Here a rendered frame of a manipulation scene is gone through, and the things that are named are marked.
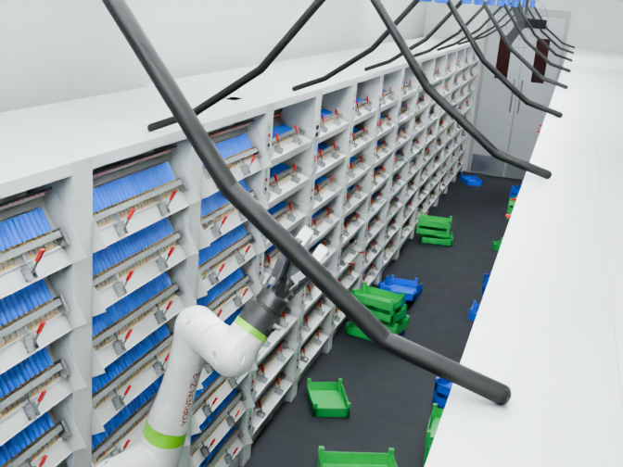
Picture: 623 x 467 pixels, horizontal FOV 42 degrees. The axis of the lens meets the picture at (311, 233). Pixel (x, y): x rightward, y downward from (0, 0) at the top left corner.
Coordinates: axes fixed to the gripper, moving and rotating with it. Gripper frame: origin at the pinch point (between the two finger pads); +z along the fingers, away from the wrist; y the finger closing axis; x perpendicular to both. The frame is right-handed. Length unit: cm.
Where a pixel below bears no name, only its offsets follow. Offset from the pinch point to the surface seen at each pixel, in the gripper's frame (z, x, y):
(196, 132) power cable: -9, -27, 104
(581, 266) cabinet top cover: 19, -62, 32
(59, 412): -78, 42, -20
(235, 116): 32, 89, -68
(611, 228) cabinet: 38, -58, 5
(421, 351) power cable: -15, -61, 88
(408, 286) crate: 60, 105, -409
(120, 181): -15, 71, -15
